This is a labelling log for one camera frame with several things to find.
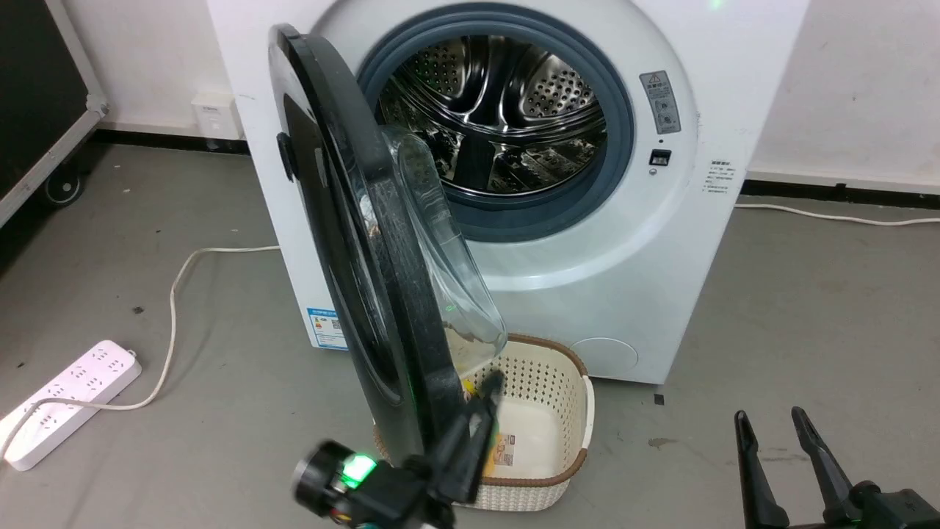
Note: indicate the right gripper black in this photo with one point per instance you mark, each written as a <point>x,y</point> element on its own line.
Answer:
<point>896,510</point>

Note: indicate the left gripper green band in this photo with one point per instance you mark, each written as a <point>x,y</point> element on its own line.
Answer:
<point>389,496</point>

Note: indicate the black round glass washer door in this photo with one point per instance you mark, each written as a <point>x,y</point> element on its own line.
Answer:
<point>345,220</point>

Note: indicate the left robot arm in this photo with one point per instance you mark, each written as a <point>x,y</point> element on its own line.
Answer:
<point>316,477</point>

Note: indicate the white front-loading washing machine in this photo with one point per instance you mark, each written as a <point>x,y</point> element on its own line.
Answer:
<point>624,294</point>

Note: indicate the grey rubber door gasket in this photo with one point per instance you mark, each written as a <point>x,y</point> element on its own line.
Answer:
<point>620,147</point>

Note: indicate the orange paper basket label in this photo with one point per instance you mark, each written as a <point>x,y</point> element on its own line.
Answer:
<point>501,450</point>

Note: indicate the cream perforated laundry basket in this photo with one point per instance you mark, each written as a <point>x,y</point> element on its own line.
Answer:
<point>547,433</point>

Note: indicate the round white filter cover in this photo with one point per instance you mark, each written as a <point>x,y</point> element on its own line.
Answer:
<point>604,358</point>

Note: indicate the blue energy label sticker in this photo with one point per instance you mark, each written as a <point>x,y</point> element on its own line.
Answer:
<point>327,329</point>

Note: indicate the small printed text sticker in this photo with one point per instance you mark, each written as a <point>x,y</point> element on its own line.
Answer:
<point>720,178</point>

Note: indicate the stainless steel washer drum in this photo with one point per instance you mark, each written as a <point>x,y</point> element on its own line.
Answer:
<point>507,110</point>

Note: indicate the grey warning sticker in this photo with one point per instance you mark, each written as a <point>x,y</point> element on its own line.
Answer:
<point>660,103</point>

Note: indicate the white power strip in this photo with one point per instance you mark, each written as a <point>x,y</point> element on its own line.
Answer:
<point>66,400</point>

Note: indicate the black caster wheel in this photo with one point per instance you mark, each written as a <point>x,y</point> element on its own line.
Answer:
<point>64,187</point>

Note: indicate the black aluminium-edged flight case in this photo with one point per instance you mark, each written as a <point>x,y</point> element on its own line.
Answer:
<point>37,88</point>

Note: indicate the white wall socket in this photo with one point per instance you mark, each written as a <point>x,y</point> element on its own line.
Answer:
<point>217,117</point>

